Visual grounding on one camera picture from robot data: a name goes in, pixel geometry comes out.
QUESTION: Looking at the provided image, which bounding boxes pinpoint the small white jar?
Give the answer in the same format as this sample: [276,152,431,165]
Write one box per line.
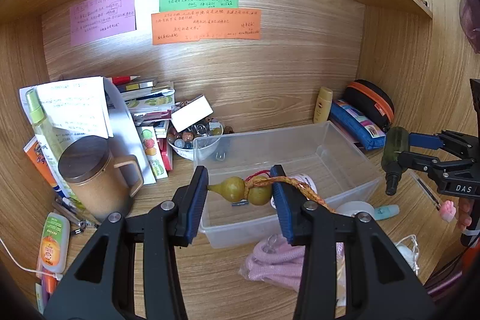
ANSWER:
[289,173,317,199]

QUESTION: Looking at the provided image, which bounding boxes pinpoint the orange paper note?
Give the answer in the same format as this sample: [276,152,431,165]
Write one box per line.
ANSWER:
[151,8,262,45]

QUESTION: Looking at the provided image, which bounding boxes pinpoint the small teal tube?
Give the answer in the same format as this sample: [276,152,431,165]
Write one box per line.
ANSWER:
[373,205,400,221]

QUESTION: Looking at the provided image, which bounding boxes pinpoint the pink paper note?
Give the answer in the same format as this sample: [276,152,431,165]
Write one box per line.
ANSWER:
[69,0,136,47]

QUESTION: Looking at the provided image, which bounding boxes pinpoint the black case with orange zip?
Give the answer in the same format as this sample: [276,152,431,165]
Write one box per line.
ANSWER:
[343,79,395,133]

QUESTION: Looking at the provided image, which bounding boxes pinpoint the wooden desktop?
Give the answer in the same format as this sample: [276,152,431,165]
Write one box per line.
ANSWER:
[7,129,469,320]

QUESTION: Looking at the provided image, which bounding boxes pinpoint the orange carton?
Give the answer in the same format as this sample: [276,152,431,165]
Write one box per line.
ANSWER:
[23,136,61,193]

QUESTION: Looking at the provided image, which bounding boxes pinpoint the person's right hand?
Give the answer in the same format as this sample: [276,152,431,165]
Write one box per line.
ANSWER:
[457,197,475,231]

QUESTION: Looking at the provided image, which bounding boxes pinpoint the yellow lotion bottle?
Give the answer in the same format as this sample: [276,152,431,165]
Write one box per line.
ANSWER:
[313,87,334,124]

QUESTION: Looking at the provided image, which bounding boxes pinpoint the brown mug with lid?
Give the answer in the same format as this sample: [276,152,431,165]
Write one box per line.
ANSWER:
[58,136,144,223]

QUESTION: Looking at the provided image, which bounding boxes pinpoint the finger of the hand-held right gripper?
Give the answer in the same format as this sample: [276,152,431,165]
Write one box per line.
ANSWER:
[409,130,480,159]
[398,151,480,183]

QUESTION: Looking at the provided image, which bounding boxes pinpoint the dark green spray bottle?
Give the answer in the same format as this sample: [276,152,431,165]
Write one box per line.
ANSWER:
[381,127,411,196]

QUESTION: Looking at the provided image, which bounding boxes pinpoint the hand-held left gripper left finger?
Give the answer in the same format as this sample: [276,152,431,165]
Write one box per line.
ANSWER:
[43,166,209,320]

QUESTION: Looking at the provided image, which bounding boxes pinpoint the white card box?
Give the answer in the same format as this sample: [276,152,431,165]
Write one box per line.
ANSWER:
[170,95,213,132]

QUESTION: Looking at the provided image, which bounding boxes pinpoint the pale green spray bottle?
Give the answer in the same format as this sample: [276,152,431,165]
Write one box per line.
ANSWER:
[25,88,87,201]

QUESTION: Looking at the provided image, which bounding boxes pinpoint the blue patchwork pencil case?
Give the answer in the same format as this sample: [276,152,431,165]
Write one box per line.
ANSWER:
[329,99,386,151]

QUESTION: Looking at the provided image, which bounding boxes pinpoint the pink cord bundle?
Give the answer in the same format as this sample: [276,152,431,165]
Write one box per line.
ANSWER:
[240,234,346,306]

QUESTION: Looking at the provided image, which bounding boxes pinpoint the white bowl of beads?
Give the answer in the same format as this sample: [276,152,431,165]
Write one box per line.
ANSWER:
[167,119,224,160]

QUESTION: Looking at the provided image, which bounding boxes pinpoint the pink paw charm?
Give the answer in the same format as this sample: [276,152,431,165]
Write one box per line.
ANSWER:
[439,201,456,223]

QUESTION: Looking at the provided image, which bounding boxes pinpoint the white charging cable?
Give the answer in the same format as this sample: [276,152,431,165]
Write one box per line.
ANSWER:
[0,239,62,279]

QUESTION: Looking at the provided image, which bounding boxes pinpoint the gourd pendant with braided cord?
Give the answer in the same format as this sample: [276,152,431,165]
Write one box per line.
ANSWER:
[207,170,338,214]

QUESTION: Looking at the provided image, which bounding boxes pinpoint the clear plastic storage box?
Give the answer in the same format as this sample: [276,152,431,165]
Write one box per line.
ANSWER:
[193,121,385,249]

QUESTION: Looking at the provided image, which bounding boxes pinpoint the white tape roll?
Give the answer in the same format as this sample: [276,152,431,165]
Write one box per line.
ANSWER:
[336,201,375,219]

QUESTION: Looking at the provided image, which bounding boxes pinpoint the white drawstring pouch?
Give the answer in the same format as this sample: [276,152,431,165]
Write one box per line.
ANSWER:
[394,235,421,276]

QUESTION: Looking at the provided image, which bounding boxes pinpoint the white paper sheets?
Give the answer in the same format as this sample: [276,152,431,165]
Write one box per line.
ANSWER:
[19,76,141,186]

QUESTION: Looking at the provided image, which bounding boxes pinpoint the green paper note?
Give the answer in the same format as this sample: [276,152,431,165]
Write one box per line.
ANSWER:
[158,0,239,12]

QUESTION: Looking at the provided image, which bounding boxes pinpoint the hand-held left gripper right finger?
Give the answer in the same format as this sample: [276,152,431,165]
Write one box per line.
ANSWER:
[270,164,436,320]

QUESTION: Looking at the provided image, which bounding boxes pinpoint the orange label sanitizer bottle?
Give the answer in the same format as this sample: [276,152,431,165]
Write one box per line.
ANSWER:
[37,212,71,274]

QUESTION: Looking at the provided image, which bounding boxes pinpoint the stack of books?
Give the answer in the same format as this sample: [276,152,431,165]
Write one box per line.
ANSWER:
[112,77,177,182]

